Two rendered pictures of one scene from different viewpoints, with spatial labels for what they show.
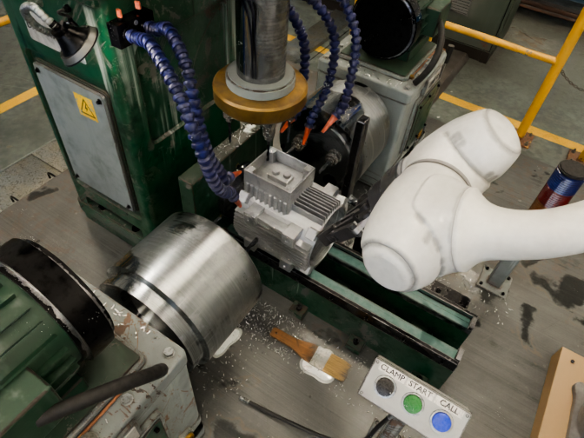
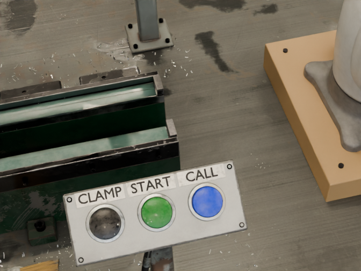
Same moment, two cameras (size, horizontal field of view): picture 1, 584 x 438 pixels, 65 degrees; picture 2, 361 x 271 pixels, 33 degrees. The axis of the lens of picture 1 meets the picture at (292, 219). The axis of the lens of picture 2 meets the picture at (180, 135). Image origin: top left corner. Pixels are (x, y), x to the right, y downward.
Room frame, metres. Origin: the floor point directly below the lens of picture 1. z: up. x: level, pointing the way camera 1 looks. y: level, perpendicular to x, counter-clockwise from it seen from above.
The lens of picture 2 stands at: (0.02, -0.04, 1.57)
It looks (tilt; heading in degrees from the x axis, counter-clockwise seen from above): 50 degrees down; 322
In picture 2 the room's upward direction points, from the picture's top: 4 degrees counter-clockwise
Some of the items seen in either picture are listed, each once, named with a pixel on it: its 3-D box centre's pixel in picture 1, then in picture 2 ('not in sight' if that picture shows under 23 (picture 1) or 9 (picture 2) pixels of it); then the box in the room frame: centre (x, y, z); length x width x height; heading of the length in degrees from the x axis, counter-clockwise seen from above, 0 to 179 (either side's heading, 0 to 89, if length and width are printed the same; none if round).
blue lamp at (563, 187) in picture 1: (567, 179); not in sight; (0.75, -0.57, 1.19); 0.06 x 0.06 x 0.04
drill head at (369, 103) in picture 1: (340, 129); not in sight; (1.04, -0.11, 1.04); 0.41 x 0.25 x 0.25; 152
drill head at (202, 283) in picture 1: (165, 308); not in sight; (0.43, 0.22, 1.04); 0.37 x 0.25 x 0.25; 152
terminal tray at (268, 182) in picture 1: (279, 180); not in sight; (0.74, 0.04, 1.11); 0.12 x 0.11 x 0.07; 61
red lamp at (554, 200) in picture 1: (556, 194); not in sight; (0.75, -0.57, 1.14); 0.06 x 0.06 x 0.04
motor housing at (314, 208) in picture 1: (291, 216); not in sight; (0.72, 0.00, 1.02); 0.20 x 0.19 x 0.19; 61
